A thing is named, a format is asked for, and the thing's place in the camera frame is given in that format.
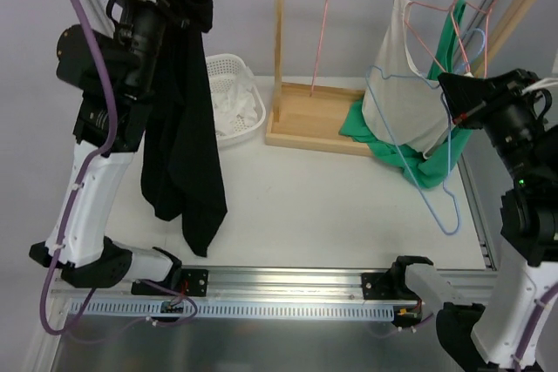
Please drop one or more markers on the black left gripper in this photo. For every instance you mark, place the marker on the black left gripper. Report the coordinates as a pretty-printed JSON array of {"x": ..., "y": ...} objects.
[{"x": 142, "y": 2}]

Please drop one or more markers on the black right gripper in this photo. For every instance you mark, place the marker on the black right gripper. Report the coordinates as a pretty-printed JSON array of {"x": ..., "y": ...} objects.
[{"x": 472, "y": 99}]

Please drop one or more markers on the blue wire hanger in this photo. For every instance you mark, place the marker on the blue wire hanger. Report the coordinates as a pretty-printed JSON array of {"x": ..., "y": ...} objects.
[{"x": 428, "y": 173}]

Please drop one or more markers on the cream tank top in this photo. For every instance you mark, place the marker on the cream tank top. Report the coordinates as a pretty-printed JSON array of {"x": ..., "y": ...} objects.
[{"x": 400, "y": 105}]

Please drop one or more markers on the white tank top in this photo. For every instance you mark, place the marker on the white tank top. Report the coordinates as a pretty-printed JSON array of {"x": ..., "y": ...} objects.
[{"x": 233, "y": 103}]

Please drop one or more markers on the black tank top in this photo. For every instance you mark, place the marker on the black tank top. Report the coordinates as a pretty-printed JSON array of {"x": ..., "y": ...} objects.
[{"x": 181, "y": 172}]

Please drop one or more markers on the pink wire hanger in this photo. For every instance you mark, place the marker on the pink wire hanger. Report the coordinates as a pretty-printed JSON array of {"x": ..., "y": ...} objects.
[{"x": 319, "y": 47}]

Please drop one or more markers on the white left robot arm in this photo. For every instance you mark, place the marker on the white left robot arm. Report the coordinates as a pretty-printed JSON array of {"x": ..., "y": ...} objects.
[{"x": 115, "y": 76}]

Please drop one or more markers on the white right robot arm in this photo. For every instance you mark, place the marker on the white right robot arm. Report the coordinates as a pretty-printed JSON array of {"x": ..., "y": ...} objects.
[{"x": 502, "y": 334}]

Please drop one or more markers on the green tank top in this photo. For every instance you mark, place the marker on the green tank top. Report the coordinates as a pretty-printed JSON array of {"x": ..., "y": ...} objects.
[{"x": 401, "y": 117}]

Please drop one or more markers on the white perforated plastic basket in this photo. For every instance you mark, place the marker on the white perforated plastic basket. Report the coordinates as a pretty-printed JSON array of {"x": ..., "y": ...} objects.
[{"x": 230, "y": 64}]

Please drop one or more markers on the wooden clothes rack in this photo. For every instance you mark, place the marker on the wooden clothes rack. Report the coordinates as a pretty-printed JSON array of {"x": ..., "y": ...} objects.
[{"x": 310, "y": 116}]

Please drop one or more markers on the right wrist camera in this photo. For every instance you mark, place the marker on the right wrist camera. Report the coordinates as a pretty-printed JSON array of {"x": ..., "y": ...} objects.
[{"x": 540, "y": 85}]

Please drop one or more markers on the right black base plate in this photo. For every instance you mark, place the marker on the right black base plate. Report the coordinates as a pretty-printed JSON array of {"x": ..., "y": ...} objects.
[{"x": 386, "y": 286}]

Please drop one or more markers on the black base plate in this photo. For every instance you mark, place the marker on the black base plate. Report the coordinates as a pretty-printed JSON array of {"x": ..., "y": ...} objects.
[
  {"x": 192, "y": 282},
  {"x": 386, "y": 286}
]

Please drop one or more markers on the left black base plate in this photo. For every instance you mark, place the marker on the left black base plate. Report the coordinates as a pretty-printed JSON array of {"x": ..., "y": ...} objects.
[{"x": 192, "y": 282}]

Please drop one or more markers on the aluminium mounting rail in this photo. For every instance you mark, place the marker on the aluminium mounting rail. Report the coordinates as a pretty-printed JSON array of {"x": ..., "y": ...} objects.
[{"x": 313, "y": 285}]

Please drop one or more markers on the white slotted cable duct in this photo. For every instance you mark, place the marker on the white slotted cable duct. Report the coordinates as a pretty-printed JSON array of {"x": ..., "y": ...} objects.
[{"x": 242, "y": 310}]

